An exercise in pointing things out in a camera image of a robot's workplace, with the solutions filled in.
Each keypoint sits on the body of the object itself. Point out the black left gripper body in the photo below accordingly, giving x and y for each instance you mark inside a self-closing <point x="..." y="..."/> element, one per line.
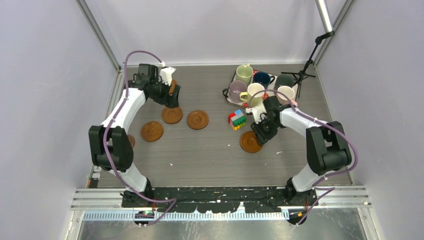
<point x="160" y="90"/>

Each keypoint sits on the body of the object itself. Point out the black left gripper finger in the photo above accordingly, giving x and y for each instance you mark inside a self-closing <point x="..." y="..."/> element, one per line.
<point x="175" y="96"/>
<point x="169" y="101"/>

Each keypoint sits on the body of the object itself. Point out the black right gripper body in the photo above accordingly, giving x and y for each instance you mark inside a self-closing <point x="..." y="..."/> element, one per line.
<point x="265" y="129"/>

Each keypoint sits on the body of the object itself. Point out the multicolour toy brick block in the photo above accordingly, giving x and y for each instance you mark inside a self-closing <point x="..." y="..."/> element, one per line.
<point x="237" y="120"/>

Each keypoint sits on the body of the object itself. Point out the dark brown wooden coaster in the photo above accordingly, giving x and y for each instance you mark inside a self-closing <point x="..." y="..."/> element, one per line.
<point x="131" y="140"/>

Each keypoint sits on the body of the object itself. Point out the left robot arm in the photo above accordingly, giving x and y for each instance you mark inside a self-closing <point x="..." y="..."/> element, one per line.
<point x="110" y="146"/>

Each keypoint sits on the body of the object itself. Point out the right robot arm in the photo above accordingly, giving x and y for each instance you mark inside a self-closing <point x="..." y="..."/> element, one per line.
<point x="326" y="149"/>

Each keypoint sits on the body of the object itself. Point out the pink mug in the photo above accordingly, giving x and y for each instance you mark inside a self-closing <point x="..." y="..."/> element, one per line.
<point x="286" y="95"/>

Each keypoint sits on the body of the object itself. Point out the cream tray with black rim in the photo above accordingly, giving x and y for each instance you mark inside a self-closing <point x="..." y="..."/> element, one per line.
<point x="268" y="92"/>

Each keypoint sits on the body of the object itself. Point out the dark blue mug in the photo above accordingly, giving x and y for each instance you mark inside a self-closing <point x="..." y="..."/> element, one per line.
<point x="263" y="79"/>

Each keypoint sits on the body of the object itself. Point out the lilac mug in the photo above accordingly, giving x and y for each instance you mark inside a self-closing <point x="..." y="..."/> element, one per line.
<point x="235" y="88"/>

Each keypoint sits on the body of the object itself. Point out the dark green mug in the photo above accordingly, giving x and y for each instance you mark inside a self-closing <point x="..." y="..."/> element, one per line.
<point x="284" y="80"/>

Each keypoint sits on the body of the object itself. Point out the light green mug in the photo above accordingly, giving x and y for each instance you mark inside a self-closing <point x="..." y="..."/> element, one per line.
<point x="244" y="73"/>

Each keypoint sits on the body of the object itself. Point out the silver pole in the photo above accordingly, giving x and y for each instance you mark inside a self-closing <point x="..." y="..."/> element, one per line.
<point x="324" y="15"/>

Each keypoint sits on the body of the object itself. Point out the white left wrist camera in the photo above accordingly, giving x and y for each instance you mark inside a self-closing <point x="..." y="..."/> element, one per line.
<point x="166" y="75"/>

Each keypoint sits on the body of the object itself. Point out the cream mug yellow handle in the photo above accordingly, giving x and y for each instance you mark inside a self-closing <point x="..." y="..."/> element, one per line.
<point x="253" y="95"/>

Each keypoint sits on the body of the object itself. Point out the aluminium front rail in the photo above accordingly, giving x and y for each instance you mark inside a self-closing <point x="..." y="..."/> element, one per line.
<point x="104" y="204"/>

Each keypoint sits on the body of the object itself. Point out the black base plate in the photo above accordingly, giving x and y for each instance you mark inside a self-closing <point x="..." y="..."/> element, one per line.
<point x="219" y="200"/>

